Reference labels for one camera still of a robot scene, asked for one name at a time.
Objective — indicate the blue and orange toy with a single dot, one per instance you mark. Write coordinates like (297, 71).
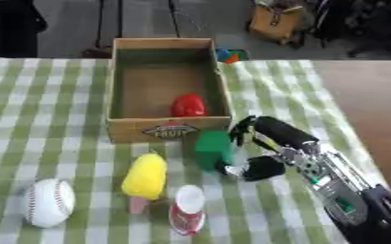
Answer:
(230, 55)

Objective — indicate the tan bag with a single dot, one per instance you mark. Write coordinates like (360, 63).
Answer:
(275, 20)

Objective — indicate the white baseball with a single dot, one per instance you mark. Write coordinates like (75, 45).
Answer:
(49, 202)

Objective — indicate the black tripod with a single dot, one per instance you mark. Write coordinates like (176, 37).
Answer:
(132, 25)

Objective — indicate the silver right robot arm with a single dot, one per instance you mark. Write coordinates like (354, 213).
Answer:
(343, 190)

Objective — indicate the red and white can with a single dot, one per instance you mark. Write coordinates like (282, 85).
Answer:
(187, 209)

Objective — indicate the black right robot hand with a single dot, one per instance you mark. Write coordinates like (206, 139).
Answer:
(282, 132)

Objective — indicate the tan cardboard box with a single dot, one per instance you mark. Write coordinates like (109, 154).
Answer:
(165, 92)

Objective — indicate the yellow toy ice pop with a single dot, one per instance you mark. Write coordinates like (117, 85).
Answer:
(145, 179)

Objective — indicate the red toy pepper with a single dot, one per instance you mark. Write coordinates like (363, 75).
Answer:
(188, 105)

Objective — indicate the green block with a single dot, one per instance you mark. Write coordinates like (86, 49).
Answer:
(213, 149)

